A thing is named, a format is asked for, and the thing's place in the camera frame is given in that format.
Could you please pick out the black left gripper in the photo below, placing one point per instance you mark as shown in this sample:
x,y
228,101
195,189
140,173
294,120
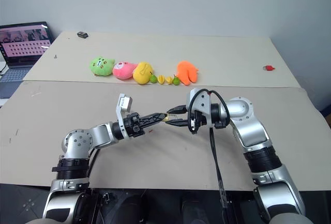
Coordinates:
x,y
132,127

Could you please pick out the small green toy pear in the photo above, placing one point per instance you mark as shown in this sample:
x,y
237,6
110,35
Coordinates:
x,y
176,80
153,79

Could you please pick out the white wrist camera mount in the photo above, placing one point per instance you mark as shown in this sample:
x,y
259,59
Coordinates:
x,y
124,104
203,102

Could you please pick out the pink plush toy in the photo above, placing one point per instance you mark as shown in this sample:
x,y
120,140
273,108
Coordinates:
x,y
122,71

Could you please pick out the red padlock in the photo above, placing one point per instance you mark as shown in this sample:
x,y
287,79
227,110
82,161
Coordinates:
x,y
269,68

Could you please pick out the small black box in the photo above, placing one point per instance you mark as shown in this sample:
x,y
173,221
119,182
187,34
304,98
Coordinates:
x,y
82,34

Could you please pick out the orange plush toy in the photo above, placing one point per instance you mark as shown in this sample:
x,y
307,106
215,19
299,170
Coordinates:
x,y
187,72

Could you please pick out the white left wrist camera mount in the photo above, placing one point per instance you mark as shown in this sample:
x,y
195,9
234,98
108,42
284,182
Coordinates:
x,y
124,104

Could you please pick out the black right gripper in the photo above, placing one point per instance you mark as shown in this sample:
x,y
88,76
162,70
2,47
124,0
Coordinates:
x,y
197,121

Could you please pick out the small yellow toy starfruit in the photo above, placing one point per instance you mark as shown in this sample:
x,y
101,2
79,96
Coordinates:
x,y
161,79
169,80

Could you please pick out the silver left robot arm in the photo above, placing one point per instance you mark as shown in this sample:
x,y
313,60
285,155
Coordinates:
x,y
77,141

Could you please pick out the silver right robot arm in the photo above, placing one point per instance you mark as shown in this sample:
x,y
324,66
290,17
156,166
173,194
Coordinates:
x,y
254,131

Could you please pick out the yellow plush toy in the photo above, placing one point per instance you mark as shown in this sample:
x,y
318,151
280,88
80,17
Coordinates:
x,y
142,73

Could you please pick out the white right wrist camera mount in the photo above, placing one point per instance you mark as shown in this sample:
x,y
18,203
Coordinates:
x,y
203,102

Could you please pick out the brass padlock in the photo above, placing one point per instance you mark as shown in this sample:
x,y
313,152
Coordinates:
x,y
168,117

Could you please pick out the grey laptop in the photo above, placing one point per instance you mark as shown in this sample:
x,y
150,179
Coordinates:
x,y
20,53

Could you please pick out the green plush toy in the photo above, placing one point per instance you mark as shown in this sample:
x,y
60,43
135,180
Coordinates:
x,y
101,66

